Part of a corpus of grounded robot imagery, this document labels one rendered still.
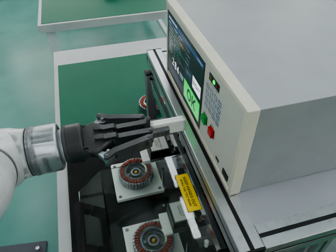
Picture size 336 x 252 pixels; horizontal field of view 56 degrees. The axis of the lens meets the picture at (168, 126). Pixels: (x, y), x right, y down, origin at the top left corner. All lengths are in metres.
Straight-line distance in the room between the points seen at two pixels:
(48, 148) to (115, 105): 0.83
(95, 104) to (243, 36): 0.88
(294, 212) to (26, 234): 1.60
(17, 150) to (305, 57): 0.52
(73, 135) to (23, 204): 1.54
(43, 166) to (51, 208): 1.44
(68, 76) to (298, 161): 1.23
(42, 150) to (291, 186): 0.46
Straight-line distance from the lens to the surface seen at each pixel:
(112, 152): 0.57
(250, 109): 0.47
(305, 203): 0.64
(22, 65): 3.35
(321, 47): 0.67
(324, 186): 0.68
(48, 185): 2.14
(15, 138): 0.60
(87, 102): 1.43
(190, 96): 0.72
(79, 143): 0.58
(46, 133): 0.59
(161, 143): 0.96
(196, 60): 0.65
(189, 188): 0.67
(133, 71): 1.59
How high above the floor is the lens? 1.61
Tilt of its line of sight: 43 degrees down
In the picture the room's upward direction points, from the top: straight up
